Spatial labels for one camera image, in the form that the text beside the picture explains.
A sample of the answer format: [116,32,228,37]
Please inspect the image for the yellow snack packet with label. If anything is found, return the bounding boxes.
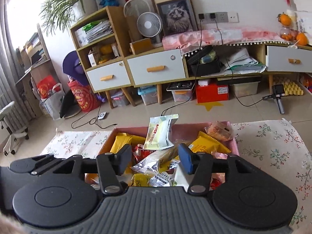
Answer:
[188,131,231,154]

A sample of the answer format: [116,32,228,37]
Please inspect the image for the large yellow snack packet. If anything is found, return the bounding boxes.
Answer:
[110,133,145,154]

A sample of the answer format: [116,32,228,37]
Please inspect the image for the red white candy packet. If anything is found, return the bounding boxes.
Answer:
[132,144,155,164]

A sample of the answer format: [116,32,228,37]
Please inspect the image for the white newspaper print snack packet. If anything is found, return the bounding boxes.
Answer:
[130,151,193,192]

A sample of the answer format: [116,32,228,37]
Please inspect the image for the orange white snack packet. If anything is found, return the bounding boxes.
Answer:
[204,121,233,142]

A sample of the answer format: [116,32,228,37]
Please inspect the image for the pale yellow white snack packet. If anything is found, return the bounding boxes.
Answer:
[143,113,179,151]

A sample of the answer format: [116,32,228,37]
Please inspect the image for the pink snack packet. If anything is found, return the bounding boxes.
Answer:
[211,152,228,160]

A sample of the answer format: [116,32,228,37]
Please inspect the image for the pink cardboard box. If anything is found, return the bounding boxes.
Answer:
[83,120,241,191]

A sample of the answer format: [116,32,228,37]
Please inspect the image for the red gift bag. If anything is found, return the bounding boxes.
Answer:
[68,80,100,113]

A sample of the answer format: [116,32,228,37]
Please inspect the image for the red cardboard box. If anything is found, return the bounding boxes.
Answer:
[196,82,229,104]

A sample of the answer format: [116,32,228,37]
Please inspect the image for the floral tablecloth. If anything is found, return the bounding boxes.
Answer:
[42,119,311,229]

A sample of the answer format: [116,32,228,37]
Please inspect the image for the black storage box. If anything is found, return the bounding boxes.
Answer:
[186,45,223,77]

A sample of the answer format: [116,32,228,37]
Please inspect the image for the purple plush toy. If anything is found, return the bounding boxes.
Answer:
[62,51,89,86]

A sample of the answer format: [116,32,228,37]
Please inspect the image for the yellow egg tray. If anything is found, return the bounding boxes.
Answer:
[273,76,304,96]

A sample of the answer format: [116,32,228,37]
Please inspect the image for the long low tv cabinet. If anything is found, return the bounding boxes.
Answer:
[211,34,311,75]

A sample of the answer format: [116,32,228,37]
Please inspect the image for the pink floral cloth runner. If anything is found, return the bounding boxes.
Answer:
[162,27,289,54]

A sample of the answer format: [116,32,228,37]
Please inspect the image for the wooden white drawer cabinet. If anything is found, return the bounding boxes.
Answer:
[70,6,189,106]

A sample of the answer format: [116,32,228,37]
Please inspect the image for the white desk fan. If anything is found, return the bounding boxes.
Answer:
[136,12,163,45]

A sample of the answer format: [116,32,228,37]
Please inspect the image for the framed cat picture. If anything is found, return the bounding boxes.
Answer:
[151,0,198,36]

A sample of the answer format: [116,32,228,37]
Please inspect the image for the orange fruit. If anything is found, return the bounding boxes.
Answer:
[296,32,308,46]

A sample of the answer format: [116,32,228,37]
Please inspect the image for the potted green plant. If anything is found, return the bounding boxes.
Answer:
[40,0,83,35]

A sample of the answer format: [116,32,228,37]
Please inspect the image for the black handheld camera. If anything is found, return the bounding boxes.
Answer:
[262,84,285,114]

